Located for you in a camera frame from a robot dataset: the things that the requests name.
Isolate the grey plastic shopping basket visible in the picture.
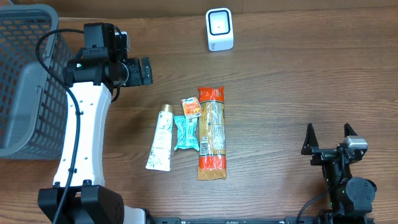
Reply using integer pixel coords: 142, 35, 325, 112
1, 4, 74, 159

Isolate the brown cardboard backdrop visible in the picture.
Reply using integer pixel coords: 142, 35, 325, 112
1, 0, 397, 19

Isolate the teal snack packet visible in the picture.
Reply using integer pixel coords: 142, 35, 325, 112
174, 115, 200, 151

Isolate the white barcode scanner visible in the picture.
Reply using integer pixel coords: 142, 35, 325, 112
205, 7, 234, 52

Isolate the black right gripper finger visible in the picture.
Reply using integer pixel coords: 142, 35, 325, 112
344, 123, 357, 137
301, 123, 319, 156

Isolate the white tube with gold cap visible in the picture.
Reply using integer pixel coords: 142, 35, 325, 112
146, 104, 174, 171

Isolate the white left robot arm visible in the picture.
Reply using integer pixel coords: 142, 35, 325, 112
38, 57, 153, 223

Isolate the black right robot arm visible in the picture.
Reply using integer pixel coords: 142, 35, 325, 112
295, 123, 377, 223

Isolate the orange long noodle packet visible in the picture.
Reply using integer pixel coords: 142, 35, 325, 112
197, 86, 227, 180

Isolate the small orange sachet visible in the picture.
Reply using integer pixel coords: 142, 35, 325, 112
182, 96, 202, 119

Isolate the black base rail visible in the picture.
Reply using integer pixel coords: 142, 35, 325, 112
146, 216, 376, 224

